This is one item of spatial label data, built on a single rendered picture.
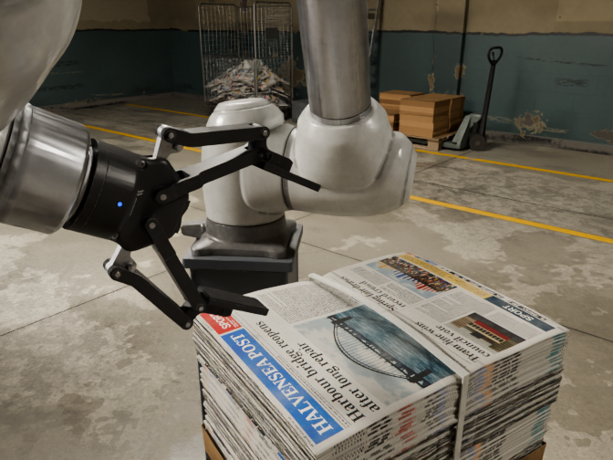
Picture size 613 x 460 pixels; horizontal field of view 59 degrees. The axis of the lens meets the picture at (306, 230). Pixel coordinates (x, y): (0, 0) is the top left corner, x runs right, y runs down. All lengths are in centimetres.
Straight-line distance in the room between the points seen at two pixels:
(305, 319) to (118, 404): 174
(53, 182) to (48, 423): 199
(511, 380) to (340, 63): 48
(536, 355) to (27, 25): 61
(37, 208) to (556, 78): 696
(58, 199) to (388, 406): 34
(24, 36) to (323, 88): 63
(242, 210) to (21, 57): 76
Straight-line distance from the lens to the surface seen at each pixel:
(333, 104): 84
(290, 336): 64
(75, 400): 244
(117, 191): 43
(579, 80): 715
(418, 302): 73
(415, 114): 674
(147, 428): 222
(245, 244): 100
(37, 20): 24
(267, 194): 95
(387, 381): 58
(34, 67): 26
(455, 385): 60
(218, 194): 99
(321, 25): 79
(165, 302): 50
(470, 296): 76
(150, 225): 46
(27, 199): 42
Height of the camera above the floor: 140
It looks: 21 degrees down
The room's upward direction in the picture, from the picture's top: straight up
